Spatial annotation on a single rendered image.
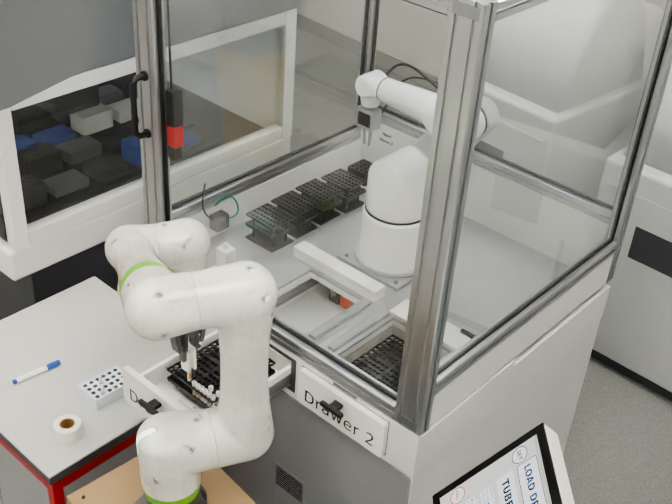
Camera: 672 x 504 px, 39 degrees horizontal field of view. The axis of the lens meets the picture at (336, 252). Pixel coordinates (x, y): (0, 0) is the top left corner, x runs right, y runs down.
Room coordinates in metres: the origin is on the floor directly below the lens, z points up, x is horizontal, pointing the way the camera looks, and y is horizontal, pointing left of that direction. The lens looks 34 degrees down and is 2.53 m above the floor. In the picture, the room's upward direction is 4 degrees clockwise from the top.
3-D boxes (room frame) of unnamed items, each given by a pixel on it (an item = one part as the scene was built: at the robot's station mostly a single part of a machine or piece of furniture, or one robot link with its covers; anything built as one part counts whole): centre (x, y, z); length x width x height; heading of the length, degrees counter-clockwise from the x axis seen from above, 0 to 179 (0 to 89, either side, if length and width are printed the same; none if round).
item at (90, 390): (1.88, 0.59, 0.78); 0.12 x 0.08 x 0.04; 138
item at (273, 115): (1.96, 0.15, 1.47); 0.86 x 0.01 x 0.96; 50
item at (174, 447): (1.42, 0.31, 1.02); 0.16 x 0.13 x 0.19; 112
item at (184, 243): (1.80, 0.35, 1.31); 0.13 x 0.11 x 0.14; 111
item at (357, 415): (1.76, -0.04, 0.87); 0.29 x 0.02 x 0.11; 50
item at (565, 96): (1.99, -0.52, 1.52); 0.87 x 0.01 x 0.86; 140
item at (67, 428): (1.72, 0.65, 0.78); 0.07 x 0.07 x 0.04
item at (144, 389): (1.72, 0.40, 0.87); 0.29 x 0.02 x 0.11; 50
